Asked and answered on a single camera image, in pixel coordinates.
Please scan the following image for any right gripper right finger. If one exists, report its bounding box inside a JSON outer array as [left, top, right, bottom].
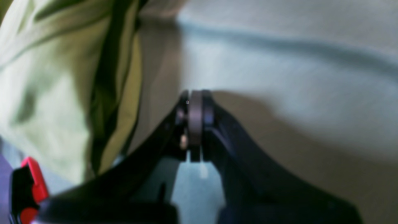
[[197, 90, 363, 224]]

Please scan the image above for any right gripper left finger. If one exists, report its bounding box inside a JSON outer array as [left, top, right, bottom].
[[32, 91, 189, 224]]

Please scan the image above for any blue clamp at left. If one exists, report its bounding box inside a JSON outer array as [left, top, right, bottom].
[[8, 156, 49, 224]]

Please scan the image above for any light yellow-green T-shirt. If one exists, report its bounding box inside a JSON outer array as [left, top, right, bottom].
[[1, 0, 141, 184]]

